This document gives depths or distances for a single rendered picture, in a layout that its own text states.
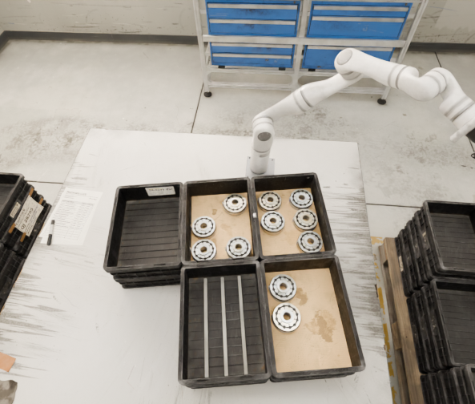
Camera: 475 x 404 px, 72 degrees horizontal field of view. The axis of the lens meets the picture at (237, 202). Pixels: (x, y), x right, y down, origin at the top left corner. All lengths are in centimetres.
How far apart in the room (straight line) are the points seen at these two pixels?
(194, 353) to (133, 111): 254
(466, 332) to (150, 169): 180
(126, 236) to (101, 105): 221
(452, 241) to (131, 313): 165
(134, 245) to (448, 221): 166
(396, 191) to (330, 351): 173
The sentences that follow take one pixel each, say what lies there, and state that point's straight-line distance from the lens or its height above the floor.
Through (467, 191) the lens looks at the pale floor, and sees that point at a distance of 305.
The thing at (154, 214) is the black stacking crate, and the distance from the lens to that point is 153.
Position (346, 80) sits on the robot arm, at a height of 132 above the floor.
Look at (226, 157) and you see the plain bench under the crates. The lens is 184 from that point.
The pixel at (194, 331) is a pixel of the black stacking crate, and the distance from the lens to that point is 130.
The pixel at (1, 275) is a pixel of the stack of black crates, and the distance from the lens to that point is 230.
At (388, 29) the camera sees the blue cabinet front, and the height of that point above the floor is 68.
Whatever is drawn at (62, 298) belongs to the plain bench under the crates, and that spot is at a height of 70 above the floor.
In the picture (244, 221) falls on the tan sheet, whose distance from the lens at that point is 145.
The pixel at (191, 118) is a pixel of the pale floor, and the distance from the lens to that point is 315.
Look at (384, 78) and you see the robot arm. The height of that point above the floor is 142.
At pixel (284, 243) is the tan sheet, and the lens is 141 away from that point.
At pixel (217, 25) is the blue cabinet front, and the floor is 68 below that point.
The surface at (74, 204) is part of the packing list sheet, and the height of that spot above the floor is 70.
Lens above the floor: 209
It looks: 57 degrees down
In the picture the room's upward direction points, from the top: 3 degrees counter-clockwise
